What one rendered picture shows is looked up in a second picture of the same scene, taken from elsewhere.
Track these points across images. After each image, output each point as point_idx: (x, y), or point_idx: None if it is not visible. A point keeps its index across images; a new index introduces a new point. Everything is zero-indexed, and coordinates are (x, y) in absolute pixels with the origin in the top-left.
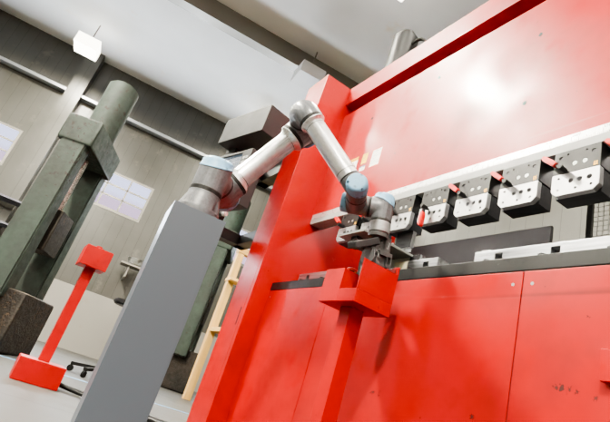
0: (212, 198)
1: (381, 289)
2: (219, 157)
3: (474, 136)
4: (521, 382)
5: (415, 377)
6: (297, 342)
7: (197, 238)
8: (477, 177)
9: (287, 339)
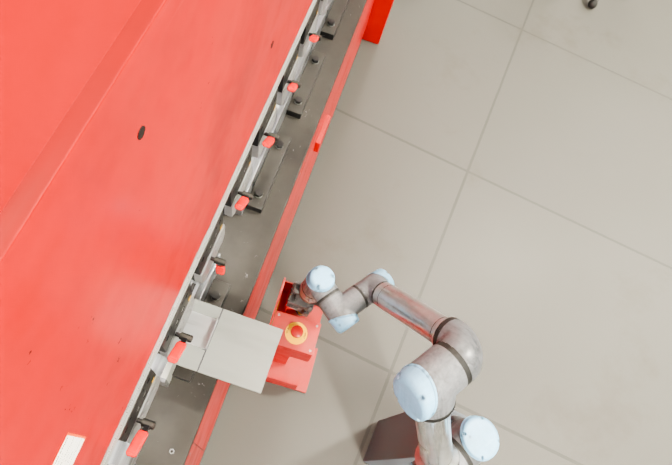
0: (459, 418)
1: None
2: (489, 421)
3: (234, 139)
4: (297, 192)
5: (265, 276)
6: None
7: None
8: (243, 166)
9: None
